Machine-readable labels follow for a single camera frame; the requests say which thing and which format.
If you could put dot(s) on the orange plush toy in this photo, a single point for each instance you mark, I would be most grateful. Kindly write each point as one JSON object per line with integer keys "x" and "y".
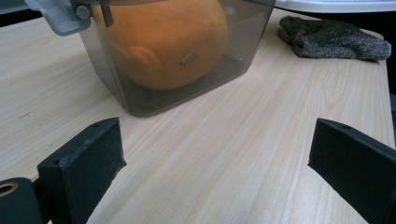
{"x": 168, "y": 46}

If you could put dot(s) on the plastic container with white lid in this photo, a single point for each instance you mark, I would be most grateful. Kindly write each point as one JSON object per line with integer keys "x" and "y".
{"x": 336, "y": 5}

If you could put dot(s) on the grey transparent storage box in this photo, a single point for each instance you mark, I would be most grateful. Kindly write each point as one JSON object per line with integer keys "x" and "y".
{"x": 246, "y": 37}

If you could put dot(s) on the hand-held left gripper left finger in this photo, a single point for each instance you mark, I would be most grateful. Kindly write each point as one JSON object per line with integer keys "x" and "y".
{"x": 81, "y": 168}

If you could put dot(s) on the grey fluffy cloth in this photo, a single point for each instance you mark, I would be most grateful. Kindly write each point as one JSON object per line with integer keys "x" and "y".
{"x": 336, "y": 43}

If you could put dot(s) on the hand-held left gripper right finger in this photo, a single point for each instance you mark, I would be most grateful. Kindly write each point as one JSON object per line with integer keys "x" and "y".
{"x": 351, "y": 165}

